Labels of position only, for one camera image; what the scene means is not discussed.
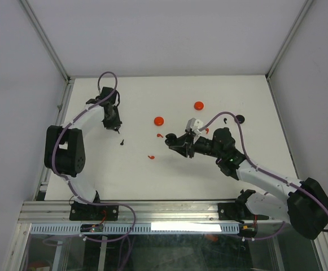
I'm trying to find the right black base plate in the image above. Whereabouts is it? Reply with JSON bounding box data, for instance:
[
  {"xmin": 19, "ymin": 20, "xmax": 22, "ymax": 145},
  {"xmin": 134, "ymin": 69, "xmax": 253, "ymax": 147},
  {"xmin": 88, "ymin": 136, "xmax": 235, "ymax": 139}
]
[{"xmin": 217, "ymin": 202, "xmax": 269, "ymax": 223}]

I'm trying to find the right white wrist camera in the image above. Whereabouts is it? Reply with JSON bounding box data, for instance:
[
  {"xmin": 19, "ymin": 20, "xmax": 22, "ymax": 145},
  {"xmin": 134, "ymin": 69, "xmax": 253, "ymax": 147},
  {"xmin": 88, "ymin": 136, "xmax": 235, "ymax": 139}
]
[{"xmin": 185, "ymin": 118, "xmax": 204, "ymax": 134}]

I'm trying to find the aluminium mounting rail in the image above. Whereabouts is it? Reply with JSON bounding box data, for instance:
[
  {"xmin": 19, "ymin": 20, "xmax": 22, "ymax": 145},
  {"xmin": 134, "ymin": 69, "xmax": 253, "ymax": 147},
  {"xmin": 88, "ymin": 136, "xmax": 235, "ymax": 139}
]
[{"xmin": 18, "ymin": 199, "xmax": 321, "ymax": 224}]

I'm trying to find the left aluminium frame post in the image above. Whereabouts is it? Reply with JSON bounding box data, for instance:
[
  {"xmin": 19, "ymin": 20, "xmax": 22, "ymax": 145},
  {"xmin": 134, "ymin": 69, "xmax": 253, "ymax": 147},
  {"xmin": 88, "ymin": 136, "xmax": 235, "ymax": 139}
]
[{"xmin": 18, "ymin": 0, "xmax": 71, "ymax": 82}]

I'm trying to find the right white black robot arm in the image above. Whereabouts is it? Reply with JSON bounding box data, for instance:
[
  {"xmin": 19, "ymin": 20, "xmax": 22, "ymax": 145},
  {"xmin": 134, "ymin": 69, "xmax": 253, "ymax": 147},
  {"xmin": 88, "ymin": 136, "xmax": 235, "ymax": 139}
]
[{"xmin": 165, "ymin": 128, "xmax": 328, "ymax": 240}]

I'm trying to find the right aluminium frame post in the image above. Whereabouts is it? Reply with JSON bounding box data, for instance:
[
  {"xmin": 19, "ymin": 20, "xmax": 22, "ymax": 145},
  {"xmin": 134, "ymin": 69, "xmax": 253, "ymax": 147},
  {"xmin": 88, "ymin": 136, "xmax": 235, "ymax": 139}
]
[{"xmin": 265, "ymin": 0, "xmax": 315, "ymax": 81}]

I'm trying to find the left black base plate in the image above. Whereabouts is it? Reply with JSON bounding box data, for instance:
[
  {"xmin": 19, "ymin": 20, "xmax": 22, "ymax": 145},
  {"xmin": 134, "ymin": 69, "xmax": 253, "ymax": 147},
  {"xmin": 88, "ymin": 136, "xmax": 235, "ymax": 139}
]
[{"xmin": 69, "ymin": 202, "xmax": 119, "ymax": 221}]

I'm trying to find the black earbud charging case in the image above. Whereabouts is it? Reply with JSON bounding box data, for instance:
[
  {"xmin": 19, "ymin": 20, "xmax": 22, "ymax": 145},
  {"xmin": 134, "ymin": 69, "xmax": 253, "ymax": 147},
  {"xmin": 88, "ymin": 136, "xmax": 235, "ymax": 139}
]
[{"xmin": 165, "ymin": 133, "xmax": 177, "ymax": 147}]

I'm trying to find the aluminium frame post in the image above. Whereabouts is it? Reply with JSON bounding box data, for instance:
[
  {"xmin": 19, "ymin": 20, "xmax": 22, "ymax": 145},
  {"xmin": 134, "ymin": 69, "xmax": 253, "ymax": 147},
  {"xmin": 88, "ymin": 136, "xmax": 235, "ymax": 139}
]
[
  {"xmin": 18, "ymin": 0, "xmax": 71, "ymax": 82},
  {"xmin": 265, "ymin": 0, "xmax": 315, "ymax": 81}
]

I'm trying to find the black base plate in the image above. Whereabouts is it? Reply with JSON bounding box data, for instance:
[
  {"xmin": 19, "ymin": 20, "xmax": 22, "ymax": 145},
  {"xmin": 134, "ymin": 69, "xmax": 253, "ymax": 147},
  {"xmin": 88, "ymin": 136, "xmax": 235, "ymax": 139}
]
[
  {"xmin": 217, "ymin": 202, "xmax": 269, "ymax": 223},
  {"xmin": 69, "ymin": 202, "xmax": 119, "ymax": 221}
]

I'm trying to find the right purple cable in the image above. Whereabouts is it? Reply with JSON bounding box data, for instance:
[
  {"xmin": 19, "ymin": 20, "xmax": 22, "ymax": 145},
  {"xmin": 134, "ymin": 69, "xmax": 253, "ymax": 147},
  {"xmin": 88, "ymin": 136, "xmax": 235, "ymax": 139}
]
[{"xmin": 199, "ymin": 111, "xmax": 328, "ymax": 232}]

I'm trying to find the red charging case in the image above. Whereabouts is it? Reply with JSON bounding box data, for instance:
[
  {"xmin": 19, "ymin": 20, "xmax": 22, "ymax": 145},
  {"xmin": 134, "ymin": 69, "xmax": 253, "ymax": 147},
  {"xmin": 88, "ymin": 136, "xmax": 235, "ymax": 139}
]
[
  {"xmin": 194, "ymin": 101, "xmax": 204, "ymax": 111},
  {"xmin": 154, "ymin": 116, "xmax": 164, "ymax": 126}
]

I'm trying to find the grey slotted cable duct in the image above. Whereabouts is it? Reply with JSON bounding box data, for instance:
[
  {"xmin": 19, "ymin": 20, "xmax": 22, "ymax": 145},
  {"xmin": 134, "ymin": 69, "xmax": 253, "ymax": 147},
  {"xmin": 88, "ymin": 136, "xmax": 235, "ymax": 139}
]
[{"xmin": 30, "ymin": 222, "xmax": 239, "ymax": 235}]

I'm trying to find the small green circuit board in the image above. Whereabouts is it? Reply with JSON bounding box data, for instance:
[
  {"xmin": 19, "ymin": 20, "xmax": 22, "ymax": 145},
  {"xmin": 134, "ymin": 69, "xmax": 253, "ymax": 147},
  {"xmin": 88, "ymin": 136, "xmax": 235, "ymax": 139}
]
[{"xmin": 80, "ymin": 224, "xmax": 104, "ymax": 233}]

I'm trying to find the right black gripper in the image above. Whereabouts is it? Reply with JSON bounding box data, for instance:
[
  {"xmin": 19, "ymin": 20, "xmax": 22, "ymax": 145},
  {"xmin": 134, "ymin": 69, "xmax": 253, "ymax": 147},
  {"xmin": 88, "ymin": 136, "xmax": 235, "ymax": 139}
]
[{"xmin": 168, "ymin": 130, "xmax": 223, "ymax": 159}]

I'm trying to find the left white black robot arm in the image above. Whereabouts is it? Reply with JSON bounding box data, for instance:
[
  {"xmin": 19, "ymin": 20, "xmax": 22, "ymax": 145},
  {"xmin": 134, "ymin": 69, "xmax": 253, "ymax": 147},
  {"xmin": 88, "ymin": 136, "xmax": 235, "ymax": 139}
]
[{"xmin": 44, "ymin": 87, "xmax": 122, "ymax": 219}]

